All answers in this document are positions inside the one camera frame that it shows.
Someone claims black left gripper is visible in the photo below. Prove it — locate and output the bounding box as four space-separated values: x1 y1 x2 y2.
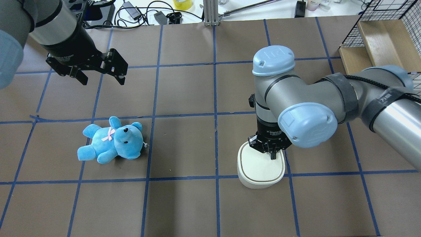
45 25 128 86

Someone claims white trash can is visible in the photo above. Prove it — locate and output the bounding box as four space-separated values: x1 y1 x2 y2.
236 142 286 189

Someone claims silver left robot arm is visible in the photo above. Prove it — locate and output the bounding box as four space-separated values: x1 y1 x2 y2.
0 0 128 89

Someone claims aluminium frame post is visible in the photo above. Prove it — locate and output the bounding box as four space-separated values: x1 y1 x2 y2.
203 0 220 26

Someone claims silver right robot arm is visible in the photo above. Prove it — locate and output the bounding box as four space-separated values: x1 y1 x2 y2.
248 45 421 171

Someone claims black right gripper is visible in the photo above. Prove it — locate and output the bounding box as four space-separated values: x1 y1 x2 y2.
248 125 292 160

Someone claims blue plush teddy bear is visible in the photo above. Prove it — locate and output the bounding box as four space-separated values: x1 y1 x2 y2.
77 117 148 164

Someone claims wooden shelf wire rack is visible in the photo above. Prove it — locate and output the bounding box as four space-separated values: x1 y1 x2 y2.
338 0 421 80

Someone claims yellow tape roll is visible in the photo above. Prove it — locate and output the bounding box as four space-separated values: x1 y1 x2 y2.
173 0 193 11

